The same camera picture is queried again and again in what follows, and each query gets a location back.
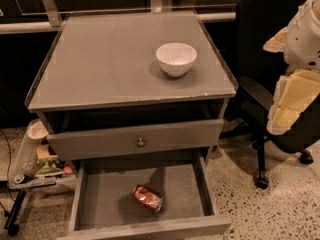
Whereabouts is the grey drawer cabinet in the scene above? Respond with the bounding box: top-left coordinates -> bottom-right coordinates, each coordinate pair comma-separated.
24,10 -> 239,240

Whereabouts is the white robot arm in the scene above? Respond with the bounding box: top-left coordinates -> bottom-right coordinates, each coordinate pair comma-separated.
263,0 -> 320,135

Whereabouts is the black office chair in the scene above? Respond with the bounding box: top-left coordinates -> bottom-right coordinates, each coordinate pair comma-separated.
223,0 -> 320,189

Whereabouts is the white bowl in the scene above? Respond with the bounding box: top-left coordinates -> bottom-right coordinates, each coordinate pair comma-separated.
156,43 -> 197,77

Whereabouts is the open middle drawer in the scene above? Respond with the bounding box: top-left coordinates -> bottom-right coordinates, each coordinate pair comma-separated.
58,150 -> 231,240

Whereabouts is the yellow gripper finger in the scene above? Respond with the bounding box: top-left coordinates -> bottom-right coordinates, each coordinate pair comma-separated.
267,70 -> 320,135
263,27 -> 287,53

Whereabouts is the metal rail with brackets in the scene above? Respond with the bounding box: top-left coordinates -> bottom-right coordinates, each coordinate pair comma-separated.
0,0 -> 236,34

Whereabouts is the top drawer with knob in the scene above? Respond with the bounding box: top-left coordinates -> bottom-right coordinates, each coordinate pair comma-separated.
47,119 -> 223,160

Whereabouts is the white cup in bin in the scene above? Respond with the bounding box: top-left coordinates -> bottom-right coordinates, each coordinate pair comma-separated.
26,120 -> 48,143

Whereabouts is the black stand with cable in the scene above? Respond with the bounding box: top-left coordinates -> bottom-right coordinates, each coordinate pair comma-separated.
0,130 -> 26,237

